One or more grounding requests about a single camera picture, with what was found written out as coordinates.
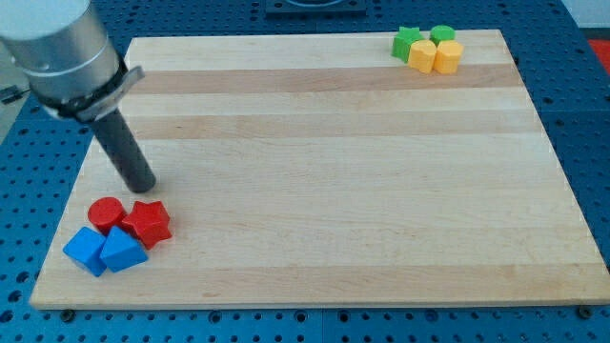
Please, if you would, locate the red object at right edge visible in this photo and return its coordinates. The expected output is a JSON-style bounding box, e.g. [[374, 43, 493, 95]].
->
[[588, 38, 610, 73]]

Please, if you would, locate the green star block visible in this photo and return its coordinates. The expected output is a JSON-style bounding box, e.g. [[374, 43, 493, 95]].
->
[[391, 27, 424, 63]]

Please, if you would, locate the red cylinder block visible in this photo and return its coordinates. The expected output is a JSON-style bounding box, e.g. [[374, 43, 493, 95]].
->
[[88, 197, 127, 235]]

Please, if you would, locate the green cylinder block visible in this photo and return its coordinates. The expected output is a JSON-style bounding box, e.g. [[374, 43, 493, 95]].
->
[[430, 25, 456, 46]]

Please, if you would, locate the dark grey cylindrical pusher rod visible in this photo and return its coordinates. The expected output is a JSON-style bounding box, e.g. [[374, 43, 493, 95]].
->
[[90, 110, 156, 193]]

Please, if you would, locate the yellow hexagon block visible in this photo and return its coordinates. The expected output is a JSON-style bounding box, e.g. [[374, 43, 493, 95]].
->
[[433, 40, 464, 74]]

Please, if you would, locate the light wooden board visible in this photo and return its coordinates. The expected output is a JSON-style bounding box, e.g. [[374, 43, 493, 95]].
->
[[30, 30, 609, 310]]

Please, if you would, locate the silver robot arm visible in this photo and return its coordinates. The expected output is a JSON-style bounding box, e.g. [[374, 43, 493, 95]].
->
[[1, 0, 144, 123]]

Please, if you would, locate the blue triangular block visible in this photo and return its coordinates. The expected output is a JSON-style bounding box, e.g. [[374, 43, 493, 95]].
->
[[100, 226, 148, 272]]

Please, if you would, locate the red star block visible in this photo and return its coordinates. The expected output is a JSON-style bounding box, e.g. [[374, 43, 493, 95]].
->
[[120, 201, 173, 250]]

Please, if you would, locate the yellow heart block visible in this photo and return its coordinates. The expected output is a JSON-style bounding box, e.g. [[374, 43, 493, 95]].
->
[[407, 40, 437, 73]]

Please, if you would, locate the blue cube block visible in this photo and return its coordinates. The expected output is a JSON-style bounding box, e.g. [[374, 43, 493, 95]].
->
[[63, 227, 107, 277]]

